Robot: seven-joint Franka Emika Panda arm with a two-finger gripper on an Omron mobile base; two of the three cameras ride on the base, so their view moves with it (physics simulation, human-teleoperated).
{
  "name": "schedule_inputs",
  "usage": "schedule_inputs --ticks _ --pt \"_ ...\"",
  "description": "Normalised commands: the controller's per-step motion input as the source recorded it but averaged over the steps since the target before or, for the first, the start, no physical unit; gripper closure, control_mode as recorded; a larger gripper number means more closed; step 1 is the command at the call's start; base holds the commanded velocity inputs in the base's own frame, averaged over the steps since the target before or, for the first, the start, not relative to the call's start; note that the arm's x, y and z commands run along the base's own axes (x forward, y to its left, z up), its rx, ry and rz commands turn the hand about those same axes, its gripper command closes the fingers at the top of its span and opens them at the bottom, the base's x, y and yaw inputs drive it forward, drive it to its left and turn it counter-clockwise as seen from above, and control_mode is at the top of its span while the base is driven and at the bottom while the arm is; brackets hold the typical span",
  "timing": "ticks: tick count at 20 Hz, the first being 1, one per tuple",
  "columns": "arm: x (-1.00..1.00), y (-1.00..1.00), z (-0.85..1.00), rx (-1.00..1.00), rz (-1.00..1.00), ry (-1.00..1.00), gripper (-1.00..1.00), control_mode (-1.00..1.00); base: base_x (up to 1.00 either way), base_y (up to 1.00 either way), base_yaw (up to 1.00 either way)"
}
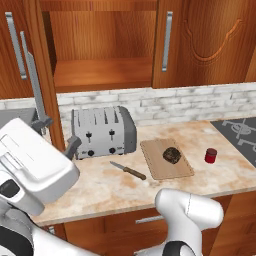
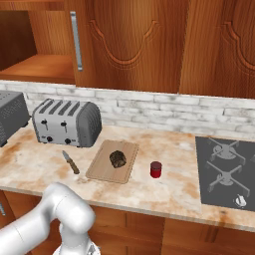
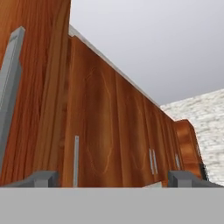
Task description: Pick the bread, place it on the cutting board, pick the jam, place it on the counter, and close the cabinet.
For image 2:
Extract dark brown bread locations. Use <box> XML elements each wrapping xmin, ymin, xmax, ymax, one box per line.
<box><xmin>109</xmin><ymin>149</ymin><xmax>128</xmax><ymax>169</ymax></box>

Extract wooden cutting board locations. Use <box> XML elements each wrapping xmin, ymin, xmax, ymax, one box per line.
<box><xmin>85</xmin><ymin>138</ymin><xmax>140</xmax><ymax>184</ymax></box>

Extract red jam jar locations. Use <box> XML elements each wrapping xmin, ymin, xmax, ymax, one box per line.
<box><xmin>149</xmin><ymin>160</ymin><xmax>163</xmax><ymax>179</ymax></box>

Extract open wooden cabinet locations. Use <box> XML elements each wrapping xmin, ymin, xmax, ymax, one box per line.
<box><xmin>0</xmin><ymin>0</ymin><xmax>77</xmax><ymax>86</ymax></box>

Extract silver four-slot toaster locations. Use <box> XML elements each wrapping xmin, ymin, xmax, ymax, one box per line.
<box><xmin>31</xmin><ymin>98</ymin><xmax>103</xmax><ymax>148</ymax></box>

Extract grey gas hob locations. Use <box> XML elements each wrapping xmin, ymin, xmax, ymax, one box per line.
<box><xmin>194</xmin><ymin>135</ymin><xmax>255</xmax><ymax>213</ymax></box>

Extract wooden base cupboards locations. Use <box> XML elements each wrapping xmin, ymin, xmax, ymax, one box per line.
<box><xmin>0</xmin><ymin>189</ymin><xmax>255</xmax><ymax>255</ymax></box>

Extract grey microwave oven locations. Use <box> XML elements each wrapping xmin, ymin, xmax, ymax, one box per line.
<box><xmin>0</xmin><ymin>90</ymin><xmax>31</xmax><ymax>147</ymax></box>

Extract white hob knob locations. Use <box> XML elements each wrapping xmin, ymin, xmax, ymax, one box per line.
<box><xmin>234</xmin><ymin>194</ymin><xmax>248</xmax><ymax>207</ymax></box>

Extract knife with wooden handle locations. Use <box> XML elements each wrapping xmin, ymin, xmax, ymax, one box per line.
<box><xmin>62</xmin><ymin>149</ymin><xmax>81</xmax><ymax>175</ymax></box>

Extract wooden cabinet door with handle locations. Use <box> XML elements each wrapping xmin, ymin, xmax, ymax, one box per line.
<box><xmin>63</xmin><ymin>0</ymin><xmax>191</xmax><ymax>95</ymax></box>

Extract silver cabinet door handle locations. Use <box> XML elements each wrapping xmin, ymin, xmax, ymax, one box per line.
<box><xmin>70</xmin><ymin>10</ymin><xmax>84</xmax><ymax>72</ymax></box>

